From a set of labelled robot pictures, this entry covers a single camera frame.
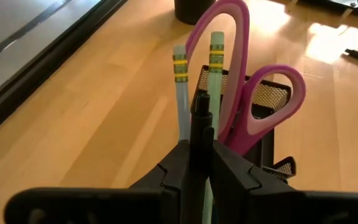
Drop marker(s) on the black mesh desk organizer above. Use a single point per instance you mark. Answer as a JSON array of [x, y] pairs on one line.
[[269, 96]]

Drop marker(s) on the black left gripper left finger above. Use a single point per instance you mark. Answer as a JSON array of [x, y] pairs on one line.
[[104, 205]]

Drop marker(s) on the pale green pencil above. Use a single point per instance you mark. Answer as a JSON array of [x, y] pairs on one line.
[[216, 87]]

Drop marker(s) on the green potted plant black pot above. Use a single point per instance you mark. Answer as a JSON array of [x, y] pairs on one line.
[[194, 11]]

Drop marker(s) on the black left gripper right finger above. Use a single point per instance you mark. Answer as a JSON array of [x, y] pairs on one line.
[[275, 205]]

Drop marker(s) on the black aluminium table frame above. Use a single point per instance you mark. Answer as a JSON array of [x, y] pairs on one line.
[[42, 67]]

